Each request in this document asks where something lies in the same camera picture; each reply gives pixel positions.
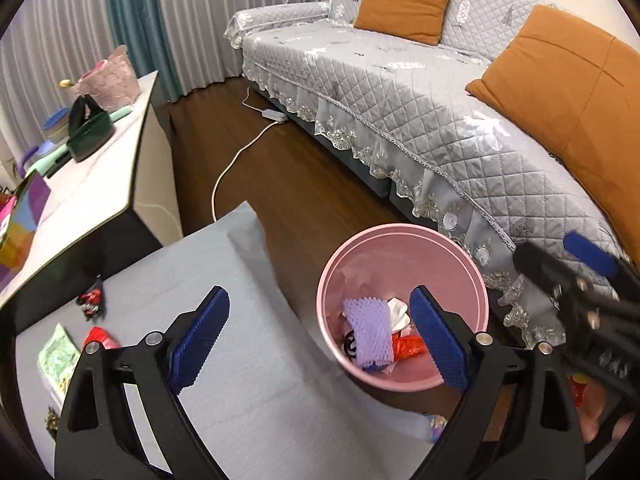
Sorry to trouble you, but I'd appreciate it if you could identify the orange cushion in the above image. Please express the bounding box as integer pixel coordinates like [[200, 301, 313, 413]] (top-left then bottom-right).
[[353, 0, 455, 46], [465, 4, 640, 226]]

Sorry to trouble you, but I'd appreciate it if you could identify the person's right hand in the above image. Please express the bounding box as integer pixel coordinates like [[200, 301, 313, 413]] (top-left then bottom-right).
[[582, 380, 636, 443]]

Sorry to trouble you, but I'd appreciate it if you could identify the colourful box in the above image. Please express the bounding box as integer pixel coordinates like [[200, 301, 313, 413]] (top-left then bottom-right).
[[0, 170, 53, 286]]

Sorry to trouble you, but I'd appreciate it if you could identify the grey quilted sofa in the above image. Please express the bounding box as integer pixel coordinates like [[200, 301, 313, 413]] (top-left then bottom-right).
[[223, 0, 640, 376]]

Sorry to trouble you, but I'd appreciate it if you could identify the pink plastic bin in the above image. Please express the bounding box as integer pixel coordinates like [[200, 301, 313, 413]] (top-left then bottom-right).
[[317, 224, 490, 393]]

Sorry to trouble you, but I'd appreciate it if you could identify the red plastic bag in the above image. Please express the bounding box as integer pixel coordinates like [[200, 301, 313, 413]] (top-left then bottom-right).
[[392, 335, 428, 361]]

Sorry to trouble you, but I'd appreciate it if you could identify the mint green tray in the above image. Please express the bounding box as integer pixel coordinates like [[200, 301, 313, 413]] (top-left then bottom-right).
[[37, 105, 133, 176]]

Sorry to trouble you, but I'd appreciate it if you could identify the red snack packet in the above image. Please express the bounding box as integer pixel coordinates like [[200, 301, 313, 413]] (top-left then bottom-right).
[[82, 326, 121, 351]]

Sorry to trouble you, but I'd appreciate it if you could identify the grey curtain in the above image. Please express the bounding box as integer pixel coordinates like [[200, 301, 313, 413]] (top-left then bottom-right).
[[0, 0, 126, 161], [152, 0, 321, 96]]

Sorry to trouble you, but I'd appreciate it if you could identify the teal curtain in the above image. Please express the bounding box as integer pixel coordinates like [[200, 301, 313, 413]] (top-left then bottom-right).
[[102, 0, 183, 106]]

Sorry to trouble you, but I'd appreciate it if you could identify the white marble coffee table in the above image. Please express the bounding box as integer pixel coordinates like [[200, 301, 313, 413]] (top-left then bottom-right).
[[0, 70, 183, 336]]

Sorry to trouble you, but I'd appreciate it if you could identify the green snack packet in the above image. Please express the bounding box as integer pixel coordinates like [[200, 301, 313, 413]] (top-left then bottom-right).
[[37, 323, 83, 391]]

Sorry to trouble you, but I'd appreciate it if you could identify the purple plastic scoop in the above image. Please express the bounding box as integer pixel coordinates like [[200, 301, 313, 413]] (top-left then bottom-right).
[[19, 142, 56, 176]]

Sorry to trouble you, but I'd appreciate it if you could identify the white power cable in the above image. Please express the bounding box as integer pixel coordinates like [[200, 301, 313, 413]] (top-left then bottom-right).
[[211, 87, 273, 223]]

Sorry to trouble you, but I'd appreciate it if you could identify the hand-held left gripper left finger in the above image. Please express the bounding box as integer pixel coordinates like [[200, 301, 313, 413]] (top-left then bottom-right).
[[54, 285, 232, 480]]

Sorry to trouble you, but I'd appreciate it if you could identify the purple foam fruit net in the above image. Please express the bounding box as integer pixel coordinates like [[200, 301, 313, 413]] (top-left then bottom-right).
[[342, 296, 396, 372]]

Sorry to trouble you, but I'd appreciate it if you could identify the black and red wrapper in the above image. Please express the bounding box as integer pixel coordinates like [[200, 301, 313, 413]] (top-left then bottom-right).
[[76, 280, 106, 318]]

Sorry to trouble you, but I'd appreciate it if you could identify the black bowl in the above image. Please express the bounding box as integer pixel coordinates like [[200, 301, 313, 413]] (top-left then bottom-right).
[[67, 95, 103, 133]]

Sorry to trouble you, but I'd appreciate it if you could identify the blue lidded container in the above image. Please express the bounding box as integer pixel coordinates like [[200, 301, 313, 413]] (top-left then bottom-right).
[[42, 107, 71, 143]]

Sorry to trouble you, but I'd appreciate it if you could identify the white paper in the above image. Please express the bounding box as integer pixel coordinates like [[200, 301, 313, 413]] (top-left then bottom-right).
[[387, 297, 413, 333]]

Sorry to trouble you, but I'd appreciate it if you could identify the dark green open case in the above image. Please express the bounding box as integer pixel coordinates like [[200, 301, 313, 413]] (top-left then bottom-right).
[[65, 112, 116, 161]]

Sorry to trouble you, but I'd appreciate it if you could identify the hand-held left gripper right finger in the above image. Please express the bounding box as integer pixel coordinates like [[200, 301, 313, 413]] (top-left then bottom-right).
[[409, 285, 587, 480]]

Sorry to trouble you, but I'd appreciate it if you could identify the pink basket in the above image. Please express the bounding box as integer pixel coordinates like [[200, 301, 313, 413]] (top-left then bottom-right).
[[70, 45, 141, 111]]

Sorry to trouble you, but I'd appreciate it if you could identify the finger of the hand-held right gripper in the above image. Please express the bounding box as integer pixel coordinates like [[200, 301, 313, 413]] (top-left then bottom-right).
[[512, 242, 601, 321], [562, 231, 640, 306]]

